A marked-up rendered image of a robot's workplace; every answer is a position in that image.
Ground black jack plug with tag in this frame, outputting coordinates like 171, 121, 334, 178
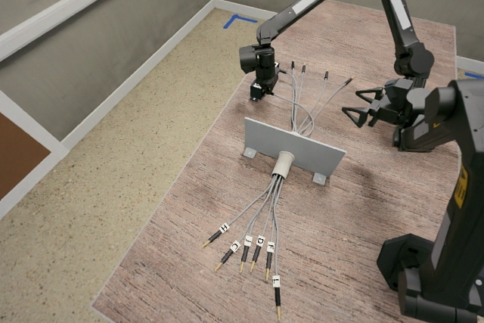
266, 242, 275, 281
201, 223, 230, 248
240, 236, 252, 273
214, 241, 240, 272
250, 236, 265, 271
273, 275, 281, 320

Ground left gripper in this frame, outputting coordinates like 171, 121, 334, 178
342, 86, 399, 128

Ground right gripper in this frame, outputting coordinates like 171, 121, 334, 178
256, 63, 281, 95

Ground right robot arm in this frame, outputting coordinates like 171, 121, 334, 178
239, 0, 434, 90

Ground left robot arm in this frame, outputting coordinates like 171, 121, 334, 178
377, 78, 484, 323

